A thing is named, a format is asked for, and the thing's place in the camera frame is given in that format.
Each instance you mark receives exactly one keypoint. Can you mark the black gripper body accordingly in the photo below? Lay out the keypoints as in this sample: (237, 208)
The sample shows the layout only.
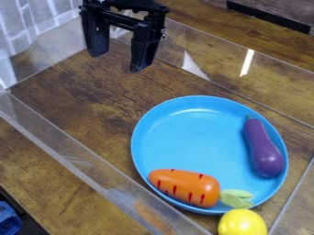
(96, 12)

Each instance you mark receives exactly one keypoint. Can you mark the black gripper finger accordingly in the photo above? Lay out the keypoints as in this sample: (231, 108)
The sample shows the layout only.
(96, 33)
(145, 37)

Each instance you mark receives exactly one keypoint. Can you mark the orange toy carrot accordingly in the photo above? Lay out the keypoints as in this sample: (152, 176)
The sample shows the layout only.
(196, 189)

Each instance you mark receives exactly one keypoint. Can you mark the white patterned curtain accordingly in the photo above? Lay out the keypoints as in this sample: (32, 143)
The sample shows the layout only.
(26, 18)

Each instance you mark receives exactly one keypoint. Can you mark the blue plastic plate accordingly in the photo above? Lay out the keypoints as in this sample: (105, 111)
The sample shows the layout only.
(195, 133)

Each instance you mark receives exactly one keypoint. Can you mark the purple toy eggplant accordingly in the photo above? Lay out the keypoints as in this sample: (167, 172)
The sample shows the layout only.
(264, 155)

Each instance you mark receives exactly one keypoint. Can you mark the yellow toy lemon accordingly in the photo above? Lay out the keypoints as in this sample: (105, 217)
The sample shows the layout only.
(241, 222)

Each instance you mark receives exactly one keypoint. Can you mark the blue object at corner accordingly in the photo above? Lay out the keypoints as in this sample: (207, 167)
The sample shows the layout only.
(10, 222)

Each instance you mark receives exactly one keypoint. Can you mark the clear acrylic enclosure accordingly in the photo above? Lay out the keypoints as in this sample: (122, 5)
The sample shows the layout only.
(68, 114)

